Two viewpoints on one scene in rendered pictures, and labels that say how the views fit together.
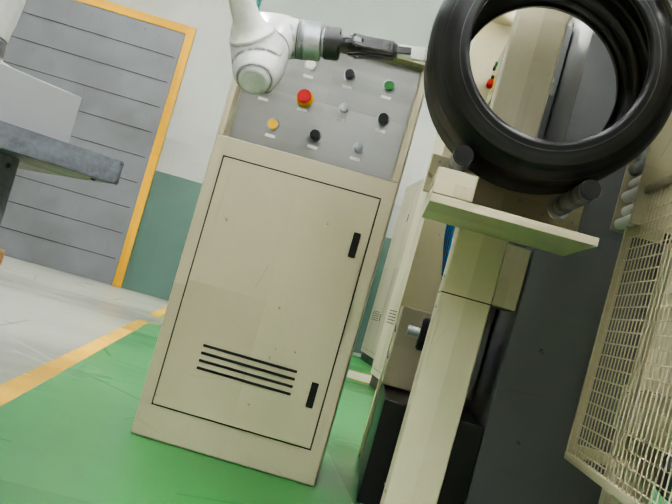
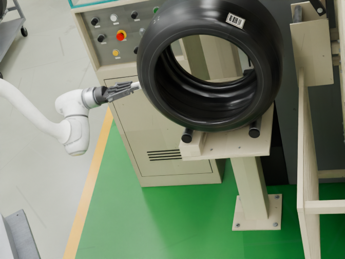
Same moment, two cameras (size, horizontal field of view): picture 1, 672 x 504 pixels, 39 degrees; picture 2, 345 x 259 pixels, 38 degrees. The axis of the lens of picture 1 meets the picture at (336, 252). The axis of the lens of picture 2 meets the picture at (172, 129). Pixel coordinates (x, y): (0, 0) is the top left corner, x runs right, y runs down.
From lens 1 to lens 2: 177 cm
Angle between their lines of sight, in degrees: 41
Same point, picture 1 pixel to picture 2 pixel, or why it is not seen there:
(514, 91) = (209, 37)
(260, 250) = (145, 111)
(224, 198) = not seen: hidden behind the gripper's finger
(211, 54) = not seen: outside the picture
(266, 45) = (72, 140)
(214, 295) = (138, 133)
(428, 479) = (257, 200)
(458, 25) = (148, 87)
